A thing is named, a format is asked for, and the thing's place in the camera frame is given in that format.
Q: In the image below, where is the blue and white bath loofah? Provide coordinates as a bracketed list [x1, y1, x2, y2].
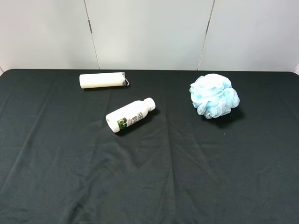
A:
[189, 73, 240, 119]

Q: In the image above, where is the white bottle with green label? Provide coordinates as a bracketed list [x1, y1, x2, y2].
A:
[106, 98, 156, 133]

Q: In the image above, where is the white cylinder in plastic wrap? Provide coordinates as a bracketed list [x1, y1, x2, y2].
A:
[79, 72, 129, 89]

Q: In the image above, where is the black tablecloth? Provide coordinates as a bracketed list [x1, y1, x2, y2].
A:
[0, 70, 299, 224]

